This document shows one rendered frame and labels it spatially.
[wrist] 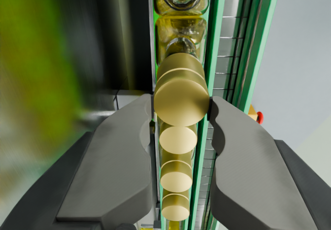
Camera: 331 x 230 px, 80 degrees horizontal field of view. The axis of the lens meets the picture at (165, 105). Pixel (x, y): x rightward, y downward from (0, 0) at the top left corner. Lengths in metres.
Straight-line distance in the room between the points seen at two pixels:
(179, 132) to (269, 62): 0.49
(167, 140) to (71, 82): 0.13
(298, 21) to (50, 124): 0.58
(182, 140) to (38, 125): 0.12
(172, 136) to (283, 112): 0.59
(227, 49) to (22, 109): 0.37
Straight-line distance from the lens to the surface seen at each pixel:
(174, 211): 0.26
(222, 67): 0.45
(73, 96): 0.25
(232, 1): 0.43
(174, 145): 0.18
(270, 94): 0.68
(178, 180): 0.22
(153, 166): 0.64
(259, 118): 0.65
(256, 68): 0.38
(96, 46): 0.31
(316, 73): 0.70
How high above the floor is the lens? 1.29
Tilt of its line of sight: 58 degrees down
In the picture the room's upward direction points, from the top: 174 degrees counter-clockwise
